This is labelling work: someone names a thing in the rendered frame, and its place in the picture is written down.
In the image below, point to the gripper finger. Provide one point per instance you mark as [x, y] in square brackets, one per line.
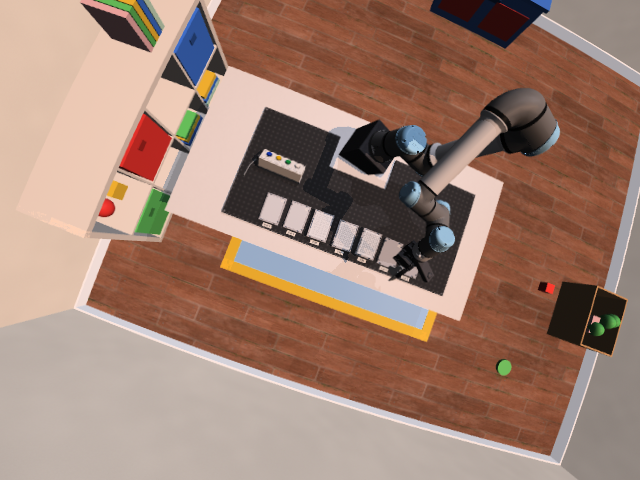
[396, 272]

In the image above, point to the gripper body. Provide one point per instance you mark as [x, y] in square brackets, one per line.
[406, 259]

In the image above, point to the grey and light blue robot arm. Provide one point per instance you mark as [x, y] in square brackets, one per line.
[513, 109]

